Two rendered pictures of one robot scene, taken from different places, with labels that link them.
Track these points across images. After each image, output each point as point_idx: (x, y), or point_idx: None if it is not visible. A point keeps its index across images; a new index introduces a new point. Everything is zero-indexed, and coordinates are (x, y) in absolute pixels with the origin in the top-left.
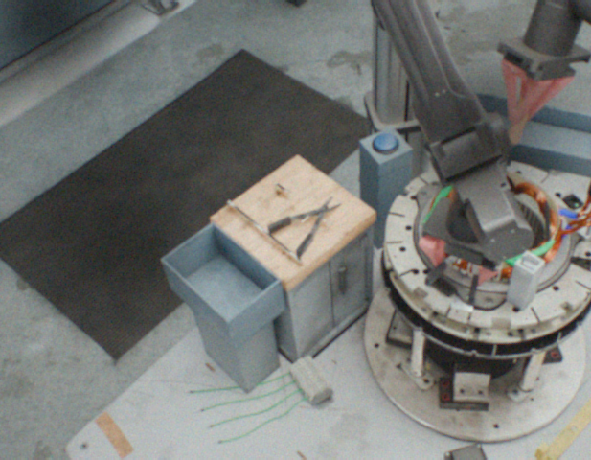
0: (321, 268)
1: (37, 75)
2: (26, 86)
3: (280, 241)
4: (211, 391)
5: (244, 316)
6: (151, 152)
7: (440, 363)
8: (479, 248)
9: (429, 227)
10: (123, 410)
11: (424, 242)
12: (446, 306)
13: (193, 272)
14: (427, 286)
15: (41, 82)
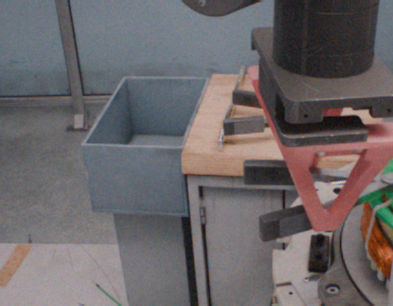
0: (264, 195)
1: None
2: (383, 120)
3: None
4: (112, 300)
5: (110, 161)
6: None
7: None
8: (283, 78)
9: (264, 32)
10: (41, 255)
11: (255, 70)
12: (288, 278)
13: (165, 135)
14: (244, 182)
15: None
